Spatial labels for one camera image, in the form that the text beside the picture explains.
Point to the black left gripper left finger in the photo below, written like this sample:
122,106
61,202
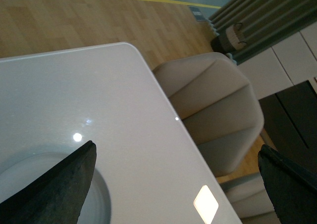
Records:
57,196

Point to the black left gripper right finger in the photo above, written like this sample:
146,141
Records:
291,188

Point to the light blue round plate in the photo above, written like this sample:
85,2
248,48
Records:
97,206

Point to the beige upholstered chair right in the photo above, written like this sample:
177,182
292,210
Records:
249,199

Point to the beige upholstered chair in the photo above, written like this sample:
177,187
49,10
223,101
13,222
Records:
249,199
217,105

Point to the dark grey kitchen cabinet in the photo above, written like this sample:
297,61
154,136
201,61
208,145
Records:
290,119

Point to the beige upholstered chair left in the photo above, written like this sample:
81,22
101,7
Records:
217,105

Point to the white pillar cabinet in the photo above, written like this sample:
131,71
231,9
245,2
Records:
286,64

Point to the woven striped storage basket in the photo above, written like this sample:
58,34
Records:
230,40

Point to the grey-green pleated curtain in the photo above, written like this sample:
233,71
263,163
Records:
264,23

